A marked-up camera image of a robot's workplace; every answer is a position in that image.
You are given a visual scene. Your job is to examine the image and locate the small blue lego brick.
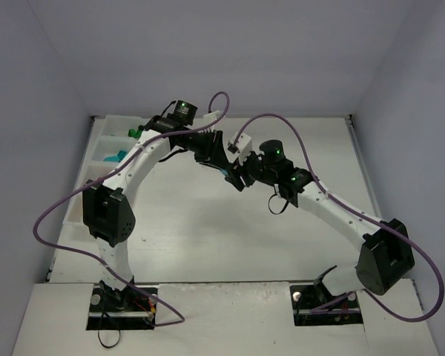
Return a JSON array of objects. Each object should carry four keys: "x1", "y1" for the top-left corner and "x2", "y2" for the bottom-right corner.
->
[{"x1": 117, "y1": 151, "x2": 128, "y2": 162}]

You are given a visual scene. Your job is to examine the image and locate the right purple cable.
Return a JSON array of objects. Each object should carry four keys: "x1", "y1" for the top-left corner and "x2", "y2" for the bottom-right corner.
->
[{"x1": 234, "y1": 113, "x2": 445, "y2": 323}]

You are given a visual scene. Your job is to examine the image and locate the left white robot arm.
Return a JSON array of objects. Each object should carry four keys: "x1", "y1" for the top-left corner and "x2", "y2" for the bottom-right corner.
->
[{"x1": 82, "y1": 100, "x2": 229, "y2": 295}]

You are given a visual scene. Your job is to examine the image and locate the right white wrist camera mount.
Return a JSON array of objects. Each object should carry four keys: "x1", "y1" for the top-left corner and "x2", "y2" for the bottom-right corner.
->
[{"x1": 228, "y1": 133, "x2": 253, "y2": 165}]

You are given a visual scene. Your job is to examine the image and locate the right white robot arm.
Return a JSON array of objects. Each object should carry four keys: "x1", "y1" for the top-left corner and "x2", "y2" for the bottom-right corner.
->
[{"x1": 228, "y1": 136, "x2": 415, "y2": 297}]

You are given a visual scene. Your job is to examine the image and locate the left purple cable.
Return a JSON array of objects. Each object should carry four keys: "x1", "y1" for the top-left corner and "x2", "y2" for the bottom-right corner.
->
[{"x1": 33, "y1": 91, "x2": 231, "y2": 328}]

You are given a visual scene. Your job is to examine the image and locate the teal oval lego brick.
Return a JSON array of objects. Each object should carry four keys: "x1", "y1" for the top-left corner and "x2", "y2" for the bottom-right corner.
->
[{"x1": 103, "y1": 155, "x2": 122, "y2": 163}]

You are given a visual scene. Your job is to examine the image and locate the purple cable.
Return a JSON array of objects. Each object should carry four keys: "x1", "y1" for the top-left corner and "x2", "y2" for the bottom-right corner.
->
[
  {"x1": 33, "y1": 91, "x2": 231, "y2": 328},
  {"x1": 234, "y1": 113, "x2": 445, "y2": 323}
]

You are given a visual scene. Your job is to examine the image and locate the clear plastic compartment tray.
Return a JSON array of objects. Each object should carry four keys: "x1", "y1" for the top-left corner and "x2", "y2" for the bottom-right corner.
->
[{"x1": 62, "y1": 114, "x2": 149, "y2": 227}]

